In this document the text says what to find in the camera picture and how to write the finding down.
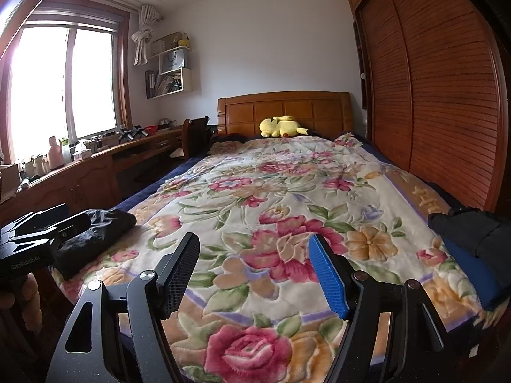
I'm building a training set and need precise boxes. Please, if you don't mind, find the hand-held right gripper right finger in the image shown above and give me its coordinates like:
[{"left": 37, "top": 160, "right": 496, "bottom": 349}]
[{"left": 308, "top": 233, "right": 466, "bottom": 383}]

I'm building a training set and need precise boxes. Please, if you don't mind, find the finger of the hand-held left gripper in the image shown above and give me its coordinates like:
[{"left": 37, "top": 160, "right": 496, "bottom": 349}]
[
  {"left": 0, "top": 203, "right": 71, "bottom": 237},
  {"left": 8, "top": 211, "right": 92, "bottom": 250}
]

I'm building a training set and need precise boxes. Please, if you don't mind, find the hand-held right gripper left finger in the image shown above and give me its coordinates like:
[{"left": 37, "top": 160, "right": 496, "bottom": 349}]
[{"left": 46, "top": 232, "right": 200, "bottom": 383}]

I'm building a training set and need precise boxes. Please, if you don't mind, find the black jacket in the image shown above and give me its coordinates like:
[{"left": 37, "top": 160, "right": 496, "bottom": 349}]
[{"left": 52, "top": 208, "right": 137, "bottom": 281}]

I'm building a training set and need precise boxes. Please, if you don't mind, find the person's left hand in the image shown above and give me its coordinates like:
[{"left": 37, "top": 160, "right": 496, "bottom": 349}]
[{"left": 0, "top": 274, "right": 44, "bottom": 332}]

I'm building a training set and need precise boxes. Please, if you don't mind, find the cardboard box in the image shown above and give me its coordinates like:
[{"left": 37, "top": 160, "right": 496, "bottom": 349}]
[{"left": 0, "top": 163, "right": 21, "bottom": 204}]

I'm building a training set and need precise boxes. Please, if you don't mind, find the wooden desk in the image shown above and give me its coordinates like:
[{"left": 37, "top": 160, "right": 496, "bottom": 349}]
[{"left": 0, "top": 125, "right": 184, "bottom": 228}]

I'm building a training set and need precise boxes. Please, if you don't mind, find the pink bottle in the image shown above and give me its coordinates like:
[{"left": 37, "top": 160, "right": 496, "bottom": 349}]
[{"left": 48, "top": 136, "right": 65, "bottom": 170}]

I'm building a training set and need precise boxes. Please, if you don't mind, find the white box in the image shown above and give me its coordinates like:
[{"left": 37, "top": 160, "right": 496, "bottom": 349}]
[{"left": 72, "top": 141, "right": 93, "bottom": 162}]

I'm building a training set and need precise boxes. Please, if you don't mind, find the floral blanket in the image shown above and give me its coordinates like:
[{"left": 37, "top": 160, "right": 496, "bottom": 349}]
[{"left": 52, "top": 133, "right": 496, "bottom": 383}]

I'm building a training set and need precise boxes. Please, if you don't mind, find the black metal device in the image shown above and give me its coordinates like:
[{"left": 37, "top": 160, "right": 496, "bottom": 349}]
[{"left": 118, "top": 125, "right": 149, "bottom": 142}]

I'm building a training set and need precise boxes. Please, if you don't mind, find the window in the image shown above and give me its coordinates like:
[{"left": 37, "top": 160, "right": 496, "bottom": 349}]
[{"left": 0, "top": 6, "right": 132, "bottom": 164}]

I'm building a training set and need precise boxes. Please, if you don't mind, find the wooden chair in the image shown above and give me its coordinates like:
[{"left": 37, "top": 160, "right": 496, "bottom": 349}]
[{"left": 181, "top": 116, "right": 210, "bottom": 160}]

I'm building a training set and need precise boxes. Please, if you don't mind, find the dark pillow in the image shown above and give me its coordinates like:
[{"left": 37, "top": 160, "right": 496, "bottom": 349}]
[{"left": 210, "top": 131, "right": 248, "bottom": 144}]

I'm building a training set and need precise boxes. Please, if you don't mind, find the blue cloth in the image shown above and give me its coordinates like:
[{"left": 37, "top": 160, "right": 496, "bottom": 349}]
[{"left": 442, "top": 239, "right": 511, "bottom": 311}]

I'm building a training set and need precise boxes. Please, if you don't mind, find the dark cloth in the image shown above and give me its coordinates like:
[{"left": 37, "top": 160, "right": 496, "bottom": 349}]
[{"left": 428, "top": 206, "right": 511, "bottom": 260}]

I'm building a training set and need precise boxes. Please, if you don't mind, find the yellow plush toy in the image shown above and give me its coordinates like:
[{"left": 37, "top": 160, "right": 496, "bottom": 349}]
[{"left": 259, "top": 116, "right": 310, "bottom": 139}]

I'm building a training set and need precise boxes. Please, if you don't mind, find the wooden bed headboard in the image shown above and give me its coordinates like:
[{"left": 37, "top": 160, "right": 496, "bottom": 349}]
[{"left": 217, "top": 91, "right": 356, "bottom": 140}]

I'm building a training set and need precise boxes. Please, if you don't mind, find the row of books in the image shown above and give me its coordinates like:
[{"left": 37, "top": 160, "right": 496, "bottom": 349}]
[{"left": 146, "top": 70, "right": 183, "bottom": 98}]

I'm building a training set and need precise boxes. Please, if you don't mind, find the white paper bag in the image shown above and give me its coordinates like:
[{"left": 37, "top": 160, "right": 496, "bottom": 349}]
[{"left": 159, "top": 50, "right": 187, "bottom": 76}]

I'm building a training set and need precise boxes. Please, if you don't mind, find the tied white curtain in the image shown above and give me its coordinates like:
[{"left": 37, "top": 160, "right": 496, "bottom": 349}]
[{"left": 131, "top": 5, "right": 165, "bottom": 66}]

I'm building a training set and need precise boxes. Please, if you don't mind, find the wooden wardrobe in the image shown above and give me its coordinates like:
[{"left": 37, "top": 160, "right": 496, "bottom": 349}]
[{"left": 345, "top": 0, "right": 511, "bottom": 212}]

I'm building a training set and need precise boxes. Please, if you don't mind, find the white wall shelf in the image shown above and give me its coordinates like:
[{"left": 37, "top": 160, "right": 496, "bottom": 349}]
[{"left": 144, "top": 32, "right": 194, "bottom": 100}]

